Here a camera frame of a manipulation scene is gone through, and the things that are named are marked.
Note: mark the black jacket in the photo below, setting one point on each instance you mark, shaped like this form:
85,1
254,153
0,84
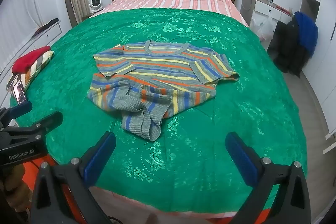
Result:
288,50

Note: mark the smartphone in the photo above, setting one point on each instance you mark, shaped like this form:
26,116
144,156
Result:
20,92

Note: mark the red knit cloth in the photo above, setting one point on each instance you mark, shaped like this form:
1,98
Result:
29,60

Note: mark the green patterned blanket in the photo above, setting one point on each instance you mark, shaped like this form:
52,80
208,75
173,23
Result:
210,134

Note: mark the white wardrobe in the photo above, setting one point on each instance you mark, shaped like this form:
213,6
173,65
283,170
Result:
325,29

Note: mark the black item on cabinet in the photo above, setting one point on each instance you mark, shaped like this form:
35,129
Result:
47,24

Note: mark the white plastic bag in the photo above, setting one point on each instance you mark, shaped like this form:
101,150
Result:
263,27

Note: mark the white desk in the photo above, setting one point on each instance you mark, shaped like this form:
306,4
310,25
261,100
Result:
262,7

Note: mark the small white fan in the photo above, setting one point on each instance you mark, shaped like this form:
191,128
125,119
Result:
94,3

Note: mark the white drawer cabinet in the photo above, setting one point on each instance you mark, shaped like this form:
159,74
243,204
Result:
51,32

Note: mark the wooden nightstand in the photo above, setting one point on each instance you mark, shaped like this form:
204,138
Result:
89,16

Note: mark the striped knit sweater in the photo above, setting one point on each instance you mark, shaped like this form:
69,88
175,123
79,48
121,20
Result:
162,64

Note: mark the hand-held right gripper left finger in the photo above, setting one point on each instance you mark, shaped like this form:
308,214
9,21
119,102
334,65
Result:
101,153

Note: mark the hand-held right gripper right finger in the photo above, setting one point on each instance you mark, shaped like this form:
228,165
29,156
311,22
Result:
241,158

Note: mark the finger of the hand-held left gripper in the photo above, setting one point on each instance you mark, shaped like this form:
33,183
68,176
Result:
50,119
22,107

